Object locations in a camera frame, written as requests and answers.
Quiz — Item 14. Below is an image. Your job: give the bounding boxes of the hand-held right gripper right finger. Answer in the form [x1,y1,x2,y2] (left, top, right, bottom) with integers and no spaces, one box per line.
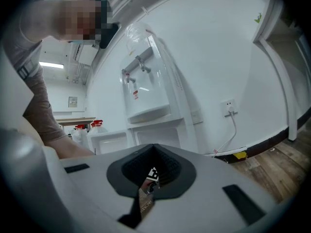
[140,144,277,233]

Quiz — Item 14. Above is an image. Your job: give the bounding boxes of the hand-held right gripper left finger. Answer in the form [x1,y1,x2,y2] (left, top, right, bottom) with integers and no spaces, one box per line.
[60,144,155,233]

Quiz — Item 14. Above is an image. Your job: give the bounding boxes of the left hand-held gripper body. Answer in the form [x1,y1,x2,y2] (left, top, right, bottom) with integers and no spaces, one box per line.
[138,166,160,218]

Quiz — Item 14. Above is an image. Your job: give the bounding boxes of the white water dispenser cabinet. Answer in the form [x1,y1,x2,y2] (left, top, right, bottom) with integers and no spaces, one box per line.
[120,36,200,155]

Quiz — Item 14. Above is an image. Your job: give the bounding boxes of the light wood desk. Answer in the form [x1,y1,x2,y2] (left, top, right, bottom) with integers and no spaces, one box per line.
[55,116,97,129]

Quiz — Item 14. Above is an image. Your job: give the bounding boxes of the person's brown printed shirt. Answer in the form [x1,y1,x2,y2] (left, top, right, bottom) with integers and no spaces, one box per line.
[2,0,68,143]

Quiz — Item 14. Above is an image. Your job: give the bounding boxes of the ceiling light panel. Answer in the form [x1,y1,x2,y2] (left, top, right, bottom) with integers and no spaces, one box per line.
[38,61,65,69]

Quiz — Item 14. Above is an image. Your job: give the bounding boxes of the white ceiling air conditioner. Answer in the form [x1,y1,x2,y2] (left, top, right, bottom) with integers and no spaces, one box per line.
[70,42,100,66]

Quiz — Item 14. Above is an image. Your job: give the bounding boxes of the person's head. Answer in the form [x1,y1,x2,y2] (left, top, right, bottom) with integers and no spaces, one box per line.
[55,0,120,50]

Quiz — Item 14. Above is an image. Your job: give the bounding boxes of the white wall socket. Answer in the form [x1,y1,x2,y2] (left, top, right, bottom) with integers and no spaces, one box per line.
[220,99,238,117]

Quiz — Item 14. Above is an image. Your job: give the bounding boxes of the grey backpack strap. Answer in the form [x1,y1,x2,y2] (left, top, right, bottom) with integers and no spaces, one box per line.
[16,59,41,80]

